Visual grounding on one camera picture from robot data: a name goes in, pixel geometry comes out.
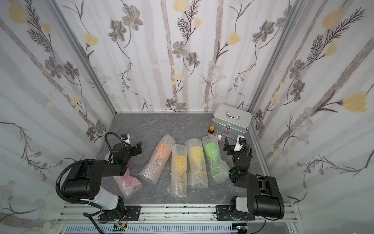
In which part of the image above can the clear bubble wrap sheet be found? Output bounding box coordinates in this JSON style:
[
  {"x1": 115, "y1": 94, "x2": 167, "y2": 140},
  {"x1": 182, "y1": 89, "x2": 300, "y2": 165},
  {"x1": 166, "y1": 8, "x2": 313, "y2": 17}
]
[{"x1": 202, "y1": 136, "x2": 229, "y2": 184}]

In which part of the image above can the yellow glass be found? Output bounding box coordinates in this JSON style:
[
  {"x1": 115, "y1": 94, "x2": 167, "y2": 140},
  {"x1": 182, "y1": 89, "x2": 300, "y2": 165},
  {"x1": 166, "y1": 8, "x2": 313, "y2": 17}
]
[{"x1": 185, "y1": 138, "x2": 208, "y2": 188}]

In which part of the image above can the green plastic wine glass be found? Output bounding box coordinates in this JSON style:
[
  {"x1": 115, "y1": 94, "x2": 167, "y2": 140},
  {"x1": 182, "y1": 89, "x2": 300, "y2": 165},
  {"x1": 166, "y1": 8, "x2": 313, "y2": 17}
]
[{"x1": 204, "y1": 142, "x2": 228, "y2": 183}]

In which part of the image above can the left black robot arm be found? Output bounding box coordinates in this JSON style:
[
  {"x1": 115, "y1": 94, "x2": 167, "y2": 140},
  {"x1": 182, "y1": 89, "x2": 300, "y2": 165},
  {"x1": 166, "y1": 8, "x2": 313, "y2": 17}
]
[{"x1": 56, "y1": 142, "x2": 142, "y2": 224}]

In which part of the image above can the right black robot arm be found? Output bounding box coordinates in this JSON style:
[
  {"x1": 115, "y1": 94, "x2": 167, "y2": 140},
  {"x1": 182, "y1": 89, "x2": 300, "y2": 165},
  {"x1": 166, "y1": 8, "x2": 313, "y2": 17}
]
[{"x1": 223, "y1": 136, "x2": 285, "y2": 221}]

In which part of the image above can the orange glass in bubble wrap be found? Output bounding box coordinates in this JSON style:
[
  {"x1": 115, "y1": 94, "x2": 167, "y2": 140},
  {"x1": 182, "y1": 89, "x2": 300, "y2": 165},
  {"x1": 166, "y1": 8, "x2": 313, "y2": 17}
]
[{"x1": 139, "y1": 134, "x2": 176, "y2": 184}]

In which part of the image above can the pink glass in bubble wrap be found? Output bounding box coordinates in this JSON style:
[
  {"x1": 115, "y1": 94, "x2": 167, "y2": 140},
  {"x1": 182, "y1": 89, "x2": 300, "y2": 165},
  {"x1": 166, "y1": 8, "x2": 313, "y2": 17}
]
[{"x1": 114, "y1": 168, "x2": 142, "y2": 199}]

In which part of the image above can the amber glass in bubble wrap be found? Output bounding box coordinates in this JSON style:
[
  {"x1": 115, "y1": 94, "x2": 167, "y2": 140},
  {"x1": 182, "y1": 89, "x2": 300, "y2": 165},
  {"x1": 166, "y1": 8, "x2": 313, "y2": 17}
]
[{"x1": 168, "y1": 144, "x2": 188, "y2": 198}]

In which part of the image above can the brown bottle orange cap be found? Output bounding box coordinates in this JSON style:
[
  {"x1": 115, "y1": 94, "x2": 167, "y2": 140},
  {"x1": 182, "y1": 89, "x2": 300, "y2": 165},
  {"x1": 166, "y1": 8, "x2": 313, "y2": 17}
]
[{"x1": 208, "y1": 126, "x2": 215, "y2": 136}]

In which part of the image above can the silver aluminium case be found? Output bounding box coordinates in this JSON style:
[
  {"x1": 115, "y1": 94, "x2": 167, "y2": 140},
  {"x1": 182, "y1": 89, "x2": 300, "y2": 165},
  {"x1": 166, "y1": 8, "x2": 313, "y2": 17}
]
[{"x1": 212, "y1": 103, "x2": 252, "y2": 139}]

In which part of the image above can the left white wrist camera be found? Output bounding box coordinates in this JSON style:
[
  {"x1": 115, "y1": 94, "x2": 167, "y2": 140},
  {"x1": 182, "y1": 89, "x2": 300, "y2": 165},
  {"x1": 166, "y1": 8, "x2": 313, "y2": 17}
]
[{"x1": 120, "y1": 134, "x2": 131, "y2": 145}]

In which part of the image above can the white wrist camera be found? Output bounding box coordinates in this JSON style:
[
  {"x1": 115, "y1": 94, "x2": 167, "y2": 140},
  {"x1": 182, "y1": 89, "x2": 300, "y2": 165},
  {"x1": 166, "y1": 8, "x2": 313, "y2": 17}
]
[
  {"x1": 120, "y1": 134, "x2": 131, "y2": 145},
  {"x1": 234, "y1": 135, "x2": 246, "y2": 152}
]

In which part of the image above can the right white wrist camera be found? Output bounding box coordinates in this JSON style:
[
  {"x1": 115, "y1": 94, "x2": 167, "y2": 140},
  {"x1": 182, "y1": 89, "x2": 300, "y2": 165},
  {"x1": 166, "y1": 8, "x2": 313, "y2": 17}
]
[{"x1": 234, "y1": 135, "x2": 246, "y2": 152}]

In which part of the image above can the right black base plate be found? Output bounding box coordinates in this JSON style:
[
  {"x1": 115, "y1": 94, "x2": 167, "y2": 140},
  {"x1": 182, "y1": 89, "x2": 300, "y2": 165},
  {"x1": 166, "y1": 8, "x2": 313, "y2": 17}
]
[{"x1": 215, "y1": 205, "x2": 256, "y2": 221}]

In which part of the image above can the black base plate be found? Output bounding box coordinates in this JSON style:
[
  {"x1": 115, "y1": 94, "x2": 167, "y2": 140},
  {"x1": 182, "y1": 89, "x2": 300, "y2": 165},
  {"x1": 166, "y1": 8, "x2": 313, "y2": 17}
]
[
  {"x1": 98, "y1": 206, "x2": 141, "y2": 223},
  {"x1": 215, "y1": 205, "x2": 256, "y2": 221}
]

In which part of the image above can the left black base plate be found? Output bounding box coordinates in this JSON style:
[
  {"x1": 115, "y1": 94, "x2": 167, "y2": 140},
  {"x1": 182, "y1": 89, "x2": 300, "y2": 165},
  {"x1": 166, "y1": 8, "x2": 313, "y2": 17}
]
[{"x1": 98, "y1": 206, "x2": 141, "y2": 223}]

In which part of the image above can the white slotted cable duct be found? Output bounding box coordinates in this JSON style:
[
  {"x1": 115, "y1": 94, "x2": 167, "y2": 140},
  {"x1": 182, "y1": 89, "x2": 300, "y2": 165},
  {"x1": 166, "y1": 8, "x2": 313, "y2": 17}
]
[{"x1": 63, "y1": 223, "x2": 238, "y2": 234}]

